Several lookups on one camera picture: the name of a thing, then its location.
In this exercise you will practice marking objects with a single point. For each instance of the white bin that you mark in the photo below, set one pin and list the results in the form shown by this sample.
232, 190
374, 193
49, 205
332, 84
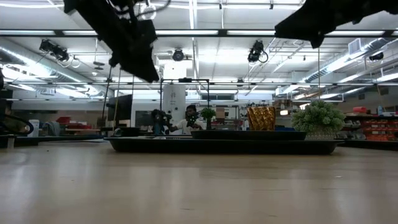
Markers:
33, 128

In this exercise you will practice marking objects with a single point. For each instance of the white pillar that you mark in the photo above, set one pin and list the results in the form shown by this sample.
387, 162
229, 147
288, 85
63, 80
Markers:
174, 99

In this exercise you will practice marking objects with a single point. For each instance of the background potted green plant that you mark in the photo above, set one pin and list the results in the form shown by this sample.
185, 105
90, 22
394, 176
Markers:
207, 113

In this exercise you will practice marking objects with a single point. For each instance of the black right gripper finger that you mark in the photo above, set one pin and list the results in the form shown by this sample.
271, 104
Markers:
298, 26

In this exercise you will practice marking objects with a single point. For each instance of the small green artificial plant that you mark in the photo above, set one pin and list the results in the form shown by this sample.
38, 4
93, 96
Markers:
317, 119

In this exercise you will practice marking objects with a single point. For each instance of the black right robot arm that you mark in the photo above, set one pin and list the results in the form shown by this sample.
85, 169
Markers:
382, 6

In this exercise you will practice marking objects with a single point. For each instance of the black ceiling camera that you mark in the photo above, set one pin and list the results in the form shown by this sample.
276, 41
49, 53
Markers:
255, 51
54, 49
178, 55

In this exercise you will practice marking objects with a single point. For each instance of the black aluminium table frame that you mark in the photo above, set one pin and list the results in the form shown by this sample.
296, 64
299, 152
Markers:
62, 139

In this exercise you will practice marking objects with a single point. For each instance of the black rectangular tray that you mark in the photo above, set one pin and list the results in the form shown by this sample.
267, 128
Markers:
217, 147

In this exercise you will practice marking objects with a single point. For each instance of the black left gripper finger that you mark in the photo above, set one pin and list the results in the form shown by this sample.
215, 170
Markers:
143, 67

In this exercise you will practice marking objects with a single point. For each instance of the amber ribbed glass cup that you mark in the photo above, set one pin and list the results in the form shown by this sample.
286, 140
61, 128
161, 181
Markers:
261, 118

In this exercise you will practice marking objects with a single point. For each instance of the person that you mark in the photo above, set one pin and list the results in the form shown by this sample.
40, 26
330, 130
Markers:
186, 126

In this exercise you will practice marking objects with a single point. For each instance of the black monitor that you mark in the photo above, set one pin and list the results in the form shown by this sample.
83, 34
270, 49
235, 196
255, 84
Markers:
121, 107

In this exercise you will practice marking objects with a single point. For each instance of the background black robot arm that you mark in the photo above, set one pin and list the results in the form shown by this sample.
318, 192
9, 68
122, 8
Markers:
160, 119

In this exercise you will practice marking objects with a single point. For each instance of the black background rig frame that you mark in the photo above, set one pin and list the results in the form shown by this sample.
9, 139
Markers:
185, 80

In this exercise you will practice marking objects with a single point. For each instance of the shelf with red bins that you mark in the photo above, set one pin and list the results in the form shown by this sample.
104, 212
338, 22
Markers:
379, 127

